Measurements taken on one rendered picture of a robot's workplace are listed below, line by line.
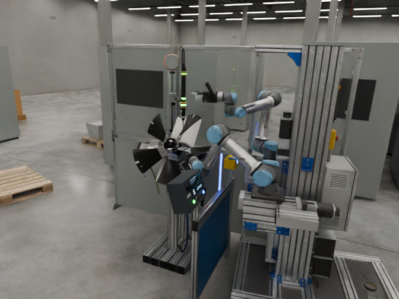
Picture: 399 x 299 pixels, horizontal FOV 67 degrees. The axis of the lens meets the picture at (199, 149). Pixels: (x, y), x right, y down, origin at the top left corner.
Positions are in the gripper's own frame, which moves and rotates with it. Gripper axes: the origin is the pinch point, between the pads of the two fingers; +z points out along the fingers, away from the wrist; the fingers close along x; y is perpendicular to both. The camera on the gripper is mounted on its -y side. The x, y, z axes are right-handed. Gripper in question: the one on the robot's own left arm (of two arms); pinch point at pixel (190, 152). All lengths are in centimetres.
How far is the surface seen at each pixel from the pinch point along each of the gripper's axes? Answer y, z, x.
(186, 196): 20, -80, -2
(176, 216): 15, 24, 70
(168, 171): 19.4, 0.1, 13.0
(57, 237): 139, 87, 102
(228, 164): -34.8, 7.7, 18.6
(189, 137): -8.2, 39.1, -1.5
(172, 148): 13.2, 8.8, -3.6
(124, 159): 57, 135, 42
